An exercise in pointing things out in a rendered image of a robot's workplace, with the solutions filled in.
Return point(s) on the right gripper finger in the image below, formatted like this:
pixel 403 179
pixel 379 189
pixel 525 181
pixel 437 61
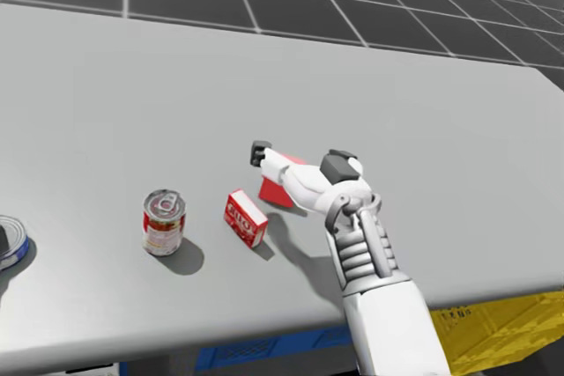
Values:
pixel 273 162

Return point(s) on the yellow box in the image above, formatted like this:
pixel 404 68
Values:
pixel 502 336

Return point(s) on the blue box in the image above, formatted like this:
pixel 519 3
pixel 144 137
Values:
pixel 273 347

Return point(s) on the red and white can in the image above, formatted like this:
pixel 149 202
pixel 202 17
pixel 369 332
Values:
pixel 164 226

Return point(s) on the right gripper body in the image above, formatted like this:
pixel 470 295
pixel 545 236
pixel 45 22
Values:
pixel 317 186

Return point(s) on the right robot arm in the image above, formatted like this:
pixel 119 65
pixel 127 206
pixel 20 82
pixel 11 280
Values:
pixel 383 314

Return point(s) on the red cube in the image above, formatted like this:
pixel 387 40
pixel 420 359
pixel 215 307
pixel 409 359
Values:
pixel 271 193

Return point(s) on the red and white carton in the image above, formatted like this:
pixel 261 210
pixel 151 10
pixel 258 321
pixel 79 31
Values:
pixel 244 217

